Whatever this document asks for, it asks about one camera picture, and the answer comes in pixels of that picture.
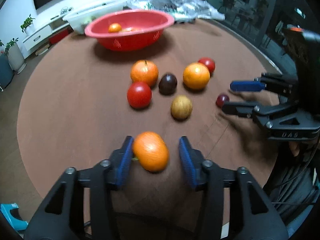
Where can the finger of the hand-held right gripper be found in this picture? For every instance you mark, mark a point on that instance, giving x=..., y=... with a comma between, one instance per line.
x=237, y=108
x=246, y=85

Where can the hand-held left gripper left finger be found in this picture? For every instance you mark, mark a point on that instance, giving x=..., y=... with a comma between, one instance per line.
x=125, y=165

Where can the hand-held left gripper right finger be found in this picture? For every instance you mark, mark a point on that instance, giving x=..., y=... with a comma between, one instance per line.
x=187, y=165

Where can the small dark red fruit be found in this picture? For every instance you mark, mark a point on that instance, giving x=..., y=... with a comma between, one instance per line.
x=222, y=99

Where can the orange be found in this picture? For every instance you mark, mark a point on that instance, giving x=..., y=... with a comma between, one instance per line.
x=151, y=152
x=115, y=27
x=196, y=77
x=143, y=75

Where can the red apple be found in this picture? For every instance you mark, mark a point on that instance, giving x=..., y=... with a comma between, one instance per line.
x=209, y=63

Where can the tan round fruit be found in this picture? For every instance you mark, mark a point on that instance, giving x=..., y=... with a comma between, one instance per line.
x=181, y=107

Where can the red tomato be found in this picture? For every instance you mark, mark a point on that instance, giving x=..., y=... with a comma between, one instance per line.
x=138, y=95

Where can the dark purple plum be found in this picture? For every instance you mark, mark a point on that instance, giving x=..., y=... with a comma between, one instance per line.
x=167, y=84

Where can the red plastic basin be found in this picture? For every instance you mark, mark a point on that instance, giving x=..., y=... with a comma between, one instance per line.
x=130, y=42

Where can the person's right hand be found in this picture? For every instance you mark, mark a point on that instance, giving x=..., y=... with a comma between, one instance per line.
x=295, y=148

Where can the glass sliding door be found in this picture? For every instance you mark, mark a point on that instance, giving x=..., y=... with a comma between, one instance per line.
x=237, y=5

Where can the brown tablecloth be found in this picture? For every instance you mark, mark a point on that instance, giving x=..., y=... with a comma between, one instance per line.
x=87, y=92

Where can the clear plastic bag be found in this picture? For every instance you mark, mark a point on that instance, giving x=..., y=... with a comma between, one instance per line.
x=160, y=2

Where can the blue plastic stool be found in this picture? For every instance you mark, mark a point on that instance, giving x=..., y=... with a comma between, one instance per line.
x=12, y=217

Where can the wooden board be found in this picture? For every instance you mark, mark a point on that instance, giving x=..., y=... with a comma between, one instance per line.
x=42, y=50

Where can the red storage box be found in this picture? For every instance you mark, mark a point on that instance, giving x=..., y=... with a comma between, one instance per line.
x=58, y=36

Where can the white plastic basin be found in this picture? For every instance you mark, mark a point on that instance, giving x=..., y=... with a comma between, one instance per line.
x=77, y=21

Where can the dark blue plant pot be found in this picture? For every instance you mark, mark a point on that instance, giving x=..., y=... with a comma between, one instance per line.
x=5, y=72

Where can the white television cabinet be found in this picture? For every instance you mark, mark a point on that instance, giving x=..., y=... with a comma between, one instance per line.
x=37, y=36

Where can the small white plant pot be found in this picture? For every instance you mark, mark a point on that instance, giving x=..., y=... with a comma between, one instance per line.
x=30, y=30

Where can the small green plant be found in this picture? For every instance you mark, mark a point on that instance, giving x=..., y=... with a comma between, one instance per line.
x=27, y=21
x=11, y=43

